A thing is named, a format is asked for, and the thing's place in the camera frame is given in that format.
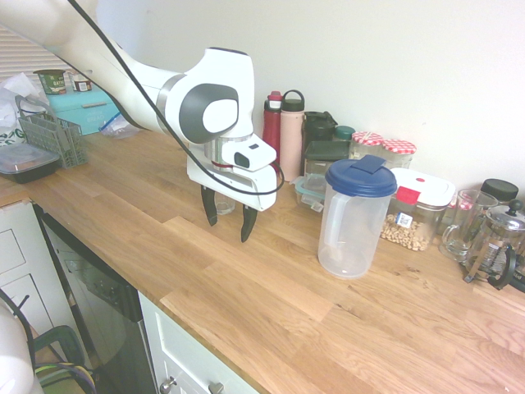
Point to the silver cabinet knob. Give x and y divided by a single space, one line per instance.
167 385
215 388

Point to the jar with red checkered lid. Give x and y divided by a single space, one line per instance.
366 143
397 152

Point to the small jar red checkered lid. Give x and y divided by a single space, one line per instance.
451 215

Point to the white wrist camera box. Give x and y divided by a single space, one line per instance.
256 155

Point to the glass container with teal lid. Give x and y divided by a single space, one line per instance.
309 193

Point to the pink water bottle black cap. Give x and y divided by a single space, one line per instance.
291 139

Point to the clear zip bag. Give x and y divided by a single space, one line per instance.
117 128

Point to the clear drinking glass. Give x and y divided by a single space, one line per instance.
225 205

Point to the red water bottle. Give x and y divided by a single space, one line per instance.
271 127

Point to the green oatmeal cup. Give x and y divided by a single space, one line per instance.
51 82

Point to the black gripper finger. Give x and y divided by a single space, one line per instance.
248 225
211 207

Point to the black dishwasher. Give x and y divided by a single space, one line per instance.
102 295

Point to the grey plastic cutlery basket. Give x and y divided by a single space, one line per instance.
65 143

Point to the cereal container white red lid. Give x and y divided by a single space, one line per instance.
428 193

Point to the small jar with green lid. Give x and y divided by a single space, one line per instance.
343 133

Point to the clear pitcher with blue lid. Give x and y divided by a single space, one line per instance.
352 230

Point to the teal metal bread box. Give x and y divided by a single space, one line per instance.
78 111

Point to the white window blind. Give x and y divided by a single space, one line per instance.
24 57

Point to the black takeout container clear lid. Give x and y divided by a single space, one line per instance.
26 164

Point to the clear glass mug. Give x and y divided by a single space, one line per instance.
463 230

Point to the jar with black lid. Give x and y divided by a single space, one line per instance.
499 189

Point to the dark green shaker bottle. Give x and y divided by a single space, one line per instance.
318 129

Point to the glass container with dark lid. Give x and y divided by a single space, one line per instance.
324 152

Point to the white panelled side unit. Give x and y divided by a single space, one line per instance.
24 254

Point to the white cabinet door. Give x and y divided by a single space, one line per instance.
180 349

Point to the white plastic bag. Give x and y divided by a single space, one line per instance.
12 106

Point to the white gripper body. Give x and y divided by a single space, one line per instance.
255 192

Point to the brown and white cup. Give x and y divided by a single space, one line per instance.
80 83

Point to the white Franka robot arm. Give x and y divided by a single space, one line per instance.
213 82

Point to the glass french press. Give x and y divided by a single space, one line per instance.
498 246

